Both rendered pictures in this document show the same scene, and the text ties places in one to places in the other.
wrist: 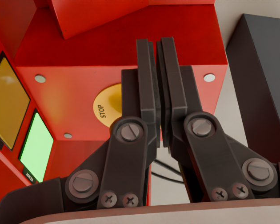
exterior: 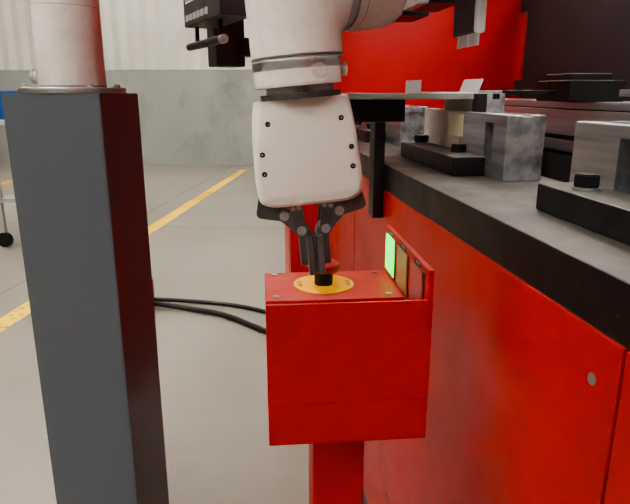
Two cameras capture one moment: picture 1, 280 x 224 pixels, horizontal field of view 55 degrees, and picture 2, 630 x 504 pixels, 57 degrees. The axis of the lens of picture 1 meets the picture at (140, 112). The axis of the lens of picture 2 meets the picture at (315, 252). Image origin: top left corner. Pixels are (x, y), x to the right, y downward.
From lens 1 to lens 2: 48 cm
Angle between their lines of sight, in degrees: 22
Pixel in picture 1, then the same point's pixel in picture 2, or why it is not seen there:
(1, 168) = (434, 250)
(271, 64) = (115, 458)
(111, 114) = (340, 281)
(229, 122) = not seen: hidden behind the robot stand
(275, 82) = (116, 424)
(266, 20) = not seen: outside the picture
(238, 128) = not seen: hidden behind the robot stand
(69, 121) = (372, 278)
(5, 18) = (452, 386)
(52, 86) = (381, 291)
